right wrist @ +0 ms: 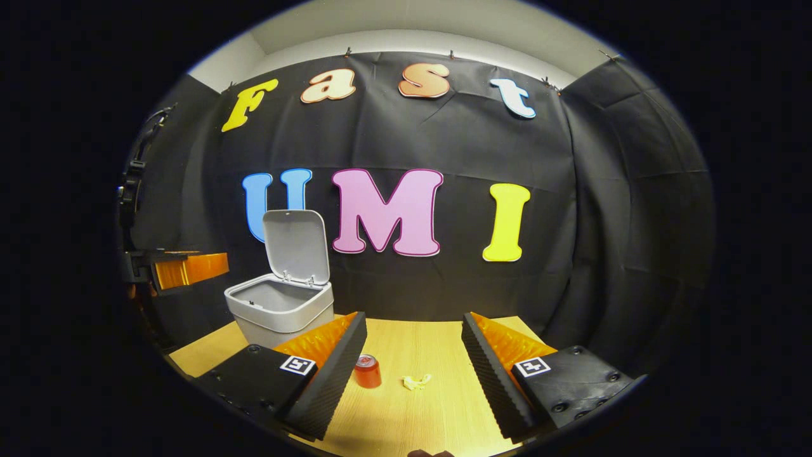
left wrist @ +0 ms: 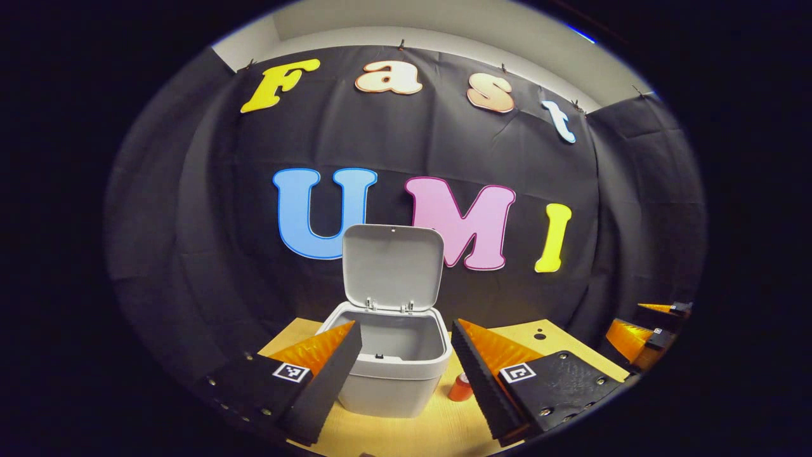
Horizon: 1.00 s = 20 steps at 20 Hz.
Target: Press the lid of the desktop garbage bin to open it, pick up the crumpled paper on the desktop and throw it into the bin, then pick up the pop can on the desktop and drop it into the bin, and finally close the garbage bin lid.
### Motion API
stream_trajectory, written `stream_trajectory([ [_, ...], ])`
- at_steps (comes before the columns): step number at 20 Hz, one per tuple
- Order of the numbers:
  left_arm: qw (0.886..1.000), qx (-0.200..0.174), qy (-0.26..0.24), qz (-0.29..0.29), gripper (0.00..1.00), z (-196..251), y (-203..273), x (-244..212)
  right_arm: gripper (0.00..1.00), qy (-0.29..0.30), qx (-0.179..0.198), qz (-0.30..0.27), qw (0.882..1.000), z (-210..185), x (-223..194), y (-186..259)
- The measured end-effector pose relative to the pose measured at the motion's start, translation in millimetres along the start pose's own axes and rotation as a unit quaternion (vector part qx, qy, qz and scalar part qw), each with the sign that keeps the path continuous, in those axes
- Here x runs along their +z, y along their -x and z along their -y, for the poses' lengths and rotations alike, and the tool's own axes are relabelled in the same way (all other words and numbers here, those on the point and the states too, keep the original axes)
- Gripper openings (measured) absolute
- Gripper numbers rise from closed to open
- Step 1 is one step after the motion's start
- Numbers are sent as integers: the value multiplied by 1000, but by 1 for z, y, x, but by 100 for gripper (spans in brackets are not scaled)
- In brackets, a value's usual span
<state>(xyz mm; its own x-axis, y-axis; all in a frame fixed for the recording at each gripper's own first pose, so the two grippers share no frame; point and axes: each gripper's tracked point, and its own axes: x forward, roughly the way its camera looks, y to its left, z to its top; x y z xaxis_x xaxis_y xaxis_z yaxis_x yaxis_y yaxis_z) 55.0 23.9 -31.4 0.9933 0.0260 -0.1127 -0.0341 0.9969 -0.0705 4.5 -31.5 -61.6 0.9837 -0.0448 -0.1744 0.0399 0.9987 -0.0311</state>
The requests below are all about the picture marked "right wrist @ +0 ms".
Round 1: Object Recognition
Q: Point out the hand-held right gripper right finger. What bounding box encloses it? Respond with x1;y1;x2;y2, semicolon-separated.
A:
461;311;635;444

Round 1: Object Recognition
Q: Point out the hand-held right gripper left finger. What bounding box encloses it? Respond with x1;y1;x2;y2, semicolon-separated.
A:
195;311;369;442

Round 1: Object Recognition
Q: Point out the red pop can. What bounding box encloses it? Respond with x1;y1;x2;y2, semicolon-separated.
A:
354;354;383;389

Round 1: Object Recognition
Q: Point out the white desktop garbage bin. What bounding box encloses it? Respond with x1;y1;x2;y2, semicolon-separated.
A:
224;209;336;348

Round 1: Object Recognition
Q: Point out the wooden desktop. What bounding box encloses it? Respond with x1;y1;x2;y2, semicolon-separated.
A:
166;314;572;457

